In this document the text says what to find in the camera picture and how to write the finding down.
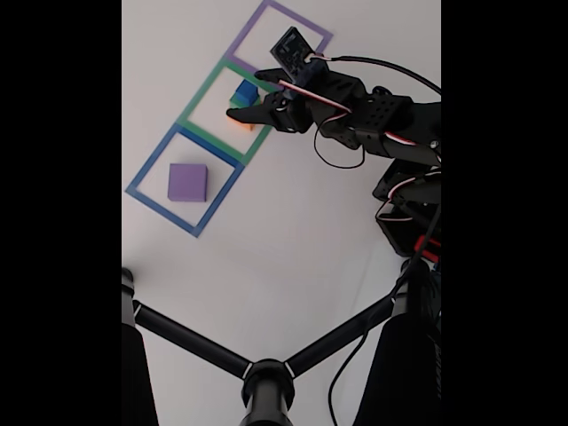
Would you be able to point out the gripper camera board, blue mount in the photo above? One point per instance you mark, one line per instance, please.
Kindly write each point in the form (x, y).
(293, 53)

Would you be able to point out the blue tape square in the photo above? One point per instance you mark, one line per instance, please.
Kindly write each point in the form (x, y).
(146, 166)

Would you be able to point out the green cube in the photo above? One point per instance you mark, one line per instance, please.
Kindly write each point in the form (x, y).
(239, 102)

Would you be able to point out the red clamp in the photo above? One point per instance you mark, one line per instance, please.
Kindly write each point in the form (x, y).
(428, 250)

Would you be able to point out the orange cube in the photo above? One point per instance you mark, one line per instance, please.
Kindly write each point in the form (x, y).
(246, 126)

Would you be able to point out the green tape square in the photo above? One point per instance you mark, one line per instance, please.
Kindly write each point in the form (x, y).
(199, 93)

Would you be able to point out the black tripod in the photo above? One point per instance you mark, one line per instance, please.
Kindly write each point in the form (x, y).
(266, 390)

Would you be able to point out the small blue cube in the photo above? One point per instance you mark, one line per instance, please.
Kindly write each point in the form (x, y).
(246, 89)

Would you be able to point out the purple cube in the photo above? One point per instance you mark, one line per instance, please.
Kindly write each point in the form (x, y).
(186, 182)

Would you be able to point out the purple tape square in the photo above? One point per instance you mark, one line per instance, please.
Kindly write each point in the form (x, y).
(242, 40)

